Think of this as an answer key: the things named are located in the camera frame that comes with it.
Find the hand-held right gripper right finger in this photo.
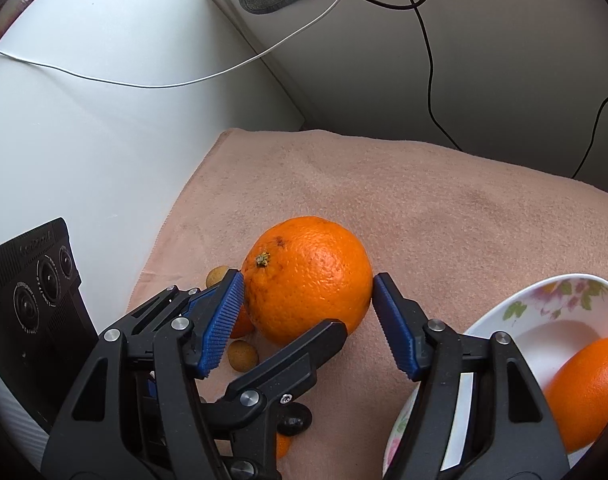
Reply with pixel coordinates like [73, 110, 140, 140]
[372, 272, 571, 480]

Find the white cable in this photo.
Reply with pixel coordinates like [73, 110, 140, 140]
[0, 0, 371, 90]

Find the large orange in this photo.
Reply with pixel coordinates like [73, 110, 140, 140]
[241, 215, 374, 346]
[541, 335, 608, 454]

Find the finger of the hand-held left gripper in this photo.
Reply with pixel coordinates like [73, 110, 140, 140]
[122, 284, 223, 334]
[204, 318, 349, 480]

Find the pink towel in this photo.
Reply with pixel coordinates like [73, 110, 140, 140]
[126, 127, 608, 480]

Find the white bowl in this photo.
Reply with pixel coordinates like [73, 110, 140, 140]
[382, 273, 608, 480]

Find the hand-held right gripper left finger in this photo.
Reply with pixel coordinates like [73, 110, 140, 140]
[41, 269, 246, 480]

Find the brown longan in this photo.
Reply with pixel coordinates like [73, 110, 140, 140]
[206, 265, 233, 289]
[227, 339, 260, 374]

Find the dark purple plum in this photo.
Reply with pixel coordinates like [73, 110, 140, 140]
[276, 402, 313, 436]

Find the black cable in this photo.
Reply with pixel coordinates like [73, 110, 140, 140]
[571, 92, 608, 181]
[293, 0, 463, 154]

